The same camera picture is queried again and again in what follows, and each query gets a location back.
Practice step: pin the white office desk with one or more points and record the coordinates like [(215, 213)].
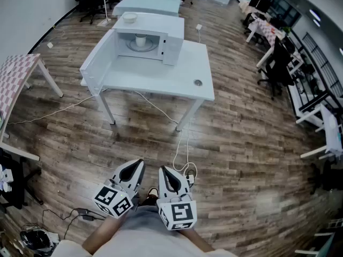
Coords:
[(264, 60)]

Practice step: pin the white bar frame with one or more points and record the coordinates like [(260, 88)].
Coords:
[(24, 154)]

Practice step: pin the white device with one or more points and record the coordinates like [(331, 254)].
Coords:
[(6, 175)]

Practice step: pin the black railing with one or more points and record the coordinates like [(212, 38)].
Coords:
[(313, 102)]

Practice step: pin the green plant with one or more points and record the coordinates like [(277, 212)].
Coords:
[(287, 30)]

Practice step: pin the person's grey shirt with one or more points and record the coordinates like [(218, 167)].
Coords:
[(146, 218)]

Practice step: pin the long white table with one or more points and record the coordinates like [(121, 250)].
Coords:
[(150, 1)]

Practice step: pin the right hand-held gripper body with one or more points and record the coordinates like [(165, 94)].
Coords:
[(182, 211)]

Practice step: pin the white bowl of rice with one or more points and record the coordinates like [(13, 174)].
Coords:
[(130, 18)]

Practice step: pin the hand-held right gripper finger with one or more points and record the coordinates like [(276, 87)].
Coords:
[(183, 186), (162, 189)]

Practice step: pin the white microwave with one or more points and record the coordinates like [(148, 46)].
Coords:
[(174, 28)]

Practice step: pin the person's right forearm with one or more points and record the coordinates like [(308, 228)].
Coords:
[(195, 238)]

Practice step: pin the glass turntable plate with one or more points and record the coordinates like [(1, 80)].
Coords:
[(150, 47)]

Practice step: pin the white floor stand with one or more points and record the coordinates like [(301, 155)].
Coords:
[(103, 22)]

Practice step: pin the black cart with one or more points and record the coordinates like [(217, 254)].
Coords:
[(18, 181)]

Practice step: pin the white cup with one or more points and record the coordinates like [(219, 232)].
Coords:
[(140, 40)]

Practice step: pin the person's cream top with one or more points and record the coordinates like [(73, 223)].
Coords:
[(160, 246)]

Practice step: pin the person's black trousers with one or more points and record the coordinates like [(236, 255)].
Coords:
[(150, 201)]

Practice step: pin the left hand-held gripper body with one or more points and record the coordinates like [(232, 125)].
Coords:
[(107, 199)]

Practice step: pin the black bin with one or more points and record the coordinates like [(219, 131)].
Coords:
[(37, 241)]

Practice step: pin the pink checkered table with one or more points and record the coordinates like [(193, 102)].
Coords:
[(13, 76)]

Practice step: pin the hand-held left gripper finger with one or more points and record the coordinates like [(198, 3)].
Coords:
[(118, 175), (140, 181)]

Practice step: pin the person's left forearm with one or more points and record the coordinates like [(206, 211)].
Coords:
[(104, 231)]

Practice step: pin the white power strip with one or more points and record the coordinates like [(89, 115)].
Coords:
[(190, 179)]

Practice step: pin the red checkered table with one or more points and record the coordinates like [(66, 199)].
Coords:
[(265, 27)]

